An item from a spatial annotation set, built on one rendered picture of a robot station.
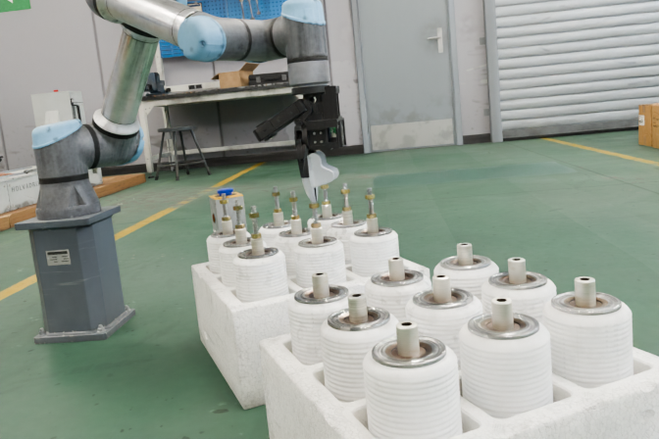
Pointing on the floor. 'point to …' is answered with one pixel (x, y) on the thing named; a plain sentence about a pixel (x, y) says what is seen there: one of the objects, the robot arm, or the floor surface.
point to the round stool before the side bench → (177, 151)
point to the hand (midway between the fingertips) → (310, 194)
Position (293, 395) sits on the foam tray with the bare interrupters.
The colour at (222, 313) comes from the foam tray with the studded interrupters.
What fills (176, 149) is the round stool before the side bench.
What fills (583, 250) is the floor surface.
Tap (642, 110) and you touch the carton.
